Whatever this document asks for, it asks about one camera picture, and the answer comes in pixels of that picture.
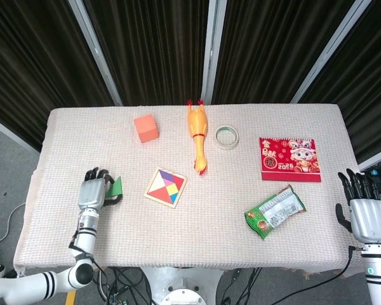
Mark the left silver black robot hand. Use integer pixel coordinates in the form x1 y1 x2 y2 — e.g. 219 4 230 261
78 166 124 211

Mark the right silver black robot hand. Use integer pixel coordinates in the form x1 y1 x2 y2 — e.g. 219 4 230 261
335 168 381 244

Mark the green triangle puzzle piece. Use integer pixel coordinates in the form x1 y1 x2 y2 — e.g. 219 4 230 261
106 176 123 196

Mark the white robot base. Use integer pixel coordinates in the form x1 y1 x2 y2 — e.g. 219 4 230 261
141 266 225 305

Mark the wooden tangram tray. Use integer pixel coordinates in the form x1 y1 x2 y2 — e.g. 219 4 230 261
143 166 189 210

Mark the large red triangle tangram piece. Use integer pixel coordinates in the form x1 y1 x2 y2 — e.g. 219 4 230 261
147 186 173 205

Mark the medium red triangle tangram piece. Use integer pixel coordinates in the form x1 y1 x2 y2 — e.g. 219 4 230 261
171 173 185 192

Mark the orange foam cube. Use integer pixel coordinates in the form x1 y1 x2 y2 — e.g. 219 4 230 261
133 114 160 144

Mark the green snack bag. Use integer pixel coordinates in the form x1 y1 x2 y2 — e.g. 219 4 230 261
243 184 307 241

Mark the red desk calendar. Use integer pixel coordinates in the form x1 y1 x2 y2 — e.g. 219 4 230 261
258 137 323 183

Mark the beige woven tablecloth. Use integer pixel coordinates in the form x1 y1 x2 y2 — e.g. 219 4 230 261
13 103 369 276

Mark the black curtain panel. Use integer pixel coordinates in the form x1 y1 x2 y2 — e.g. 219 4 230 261
300 0 381 165
82 0 210 107
211 0 358 105
0 0 115 152

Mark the yellow rubber chicken toy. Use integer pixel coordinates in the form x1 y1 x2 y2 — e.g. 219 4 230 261
186 98 209 176

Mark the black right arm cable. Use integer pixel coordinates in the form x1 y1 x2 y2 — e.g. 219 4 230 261
220 245 368 305

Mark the white floor cable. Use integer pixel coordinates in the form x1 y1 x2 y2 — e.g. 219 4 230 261
0 202 27 250

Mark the black floor cable bundle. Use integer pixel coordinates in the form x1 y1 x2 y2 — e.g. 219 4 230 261
95 266 153 305

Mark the silver metal frame post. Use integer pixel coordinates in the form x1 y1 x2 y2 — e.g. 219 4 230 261
200 0 227 105
68 0 123 106
291 0 377 104

